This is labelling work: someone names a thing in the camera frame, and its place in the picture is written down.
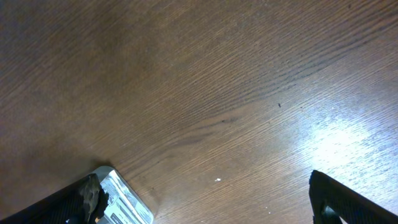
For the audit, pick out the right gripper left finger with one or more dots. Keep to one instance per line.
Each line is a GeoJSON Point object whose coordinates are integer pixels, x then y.
{"type": "Point", "coordinates": [82, 202]}

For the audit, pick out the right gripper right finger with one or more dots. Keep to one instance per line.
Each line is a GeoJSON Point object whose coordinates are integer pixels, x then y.
{"type": "Point", "coordinates": [333, 202]}

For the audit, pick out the white green medicine box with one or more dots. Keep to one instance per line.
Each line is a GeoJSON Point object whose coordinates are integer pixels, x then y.
{"type": "Point", "coordinates": [124, 205]}

